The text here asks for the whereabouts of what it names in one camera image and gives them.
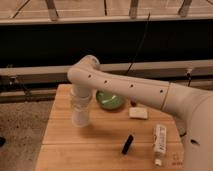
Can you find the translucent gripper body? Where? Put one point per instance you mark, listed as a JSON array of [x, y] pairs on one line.
[[80, 104]]

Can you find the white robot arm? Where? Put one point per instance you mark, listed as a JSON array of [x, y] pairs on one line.
[[194, 106]]

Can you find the green ceramic bowl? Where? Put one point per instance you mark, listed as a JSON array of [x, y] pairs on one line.
[[109, 101]]

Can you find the white toothpaste tube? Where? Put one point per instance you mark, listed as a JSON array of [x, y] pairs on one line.
[[160, 143]]

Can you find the metal rail beam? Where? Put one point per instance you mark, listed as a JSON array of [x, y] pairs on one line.
[[171, 70]]

